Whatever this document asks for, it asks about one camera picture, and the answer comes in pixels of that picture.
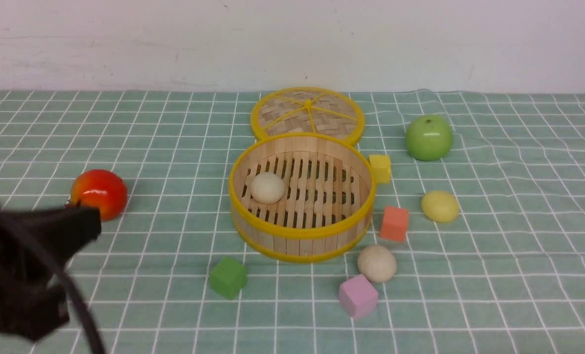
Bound red pomegranate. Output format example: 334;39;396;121
65;170;128;222

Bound pink foam cube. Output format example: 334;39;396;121
338;275;379;320

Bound green checkered tablecloth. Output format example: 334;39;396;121
0;90;585;354

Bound green apple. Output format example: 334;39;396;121
405;115;454;161

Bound yellow steamed bun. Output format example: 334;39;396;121
421;190;460;223

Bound green foam cube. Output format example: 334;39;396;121
209;256;247;300

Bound bamboo steamer tray yellow rims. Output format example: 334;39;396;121
228;133;377;264

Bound yellow foam cube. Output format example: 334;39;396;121
369;154;392;184

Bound woven bamboo steamer lid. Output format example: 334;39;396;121
250;87;365;146

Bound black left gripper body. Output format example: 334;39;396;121
0;206;102;342

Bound white steamed bun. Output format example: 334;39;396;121
357;244;398;284
250;172;285;205

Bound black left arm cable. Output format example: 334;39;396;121
0;206;107;354

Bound orange foam cube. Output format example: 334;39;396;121
379;206;409;243

